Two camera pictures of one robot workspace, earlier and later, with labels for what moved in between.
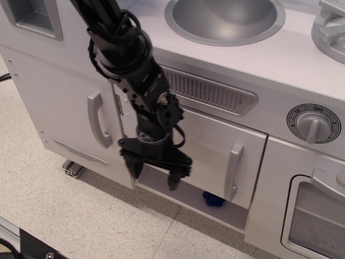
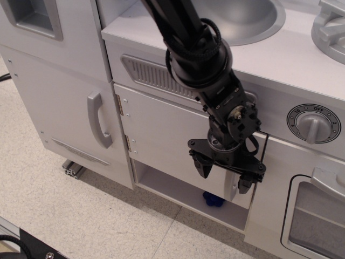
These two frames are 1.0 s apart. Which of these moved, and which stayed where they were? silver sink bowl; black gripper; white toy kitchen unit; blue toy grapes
Moved: black gripper
Stayed: silver sink bowl; blue toy grapes; white toy kitchen unit
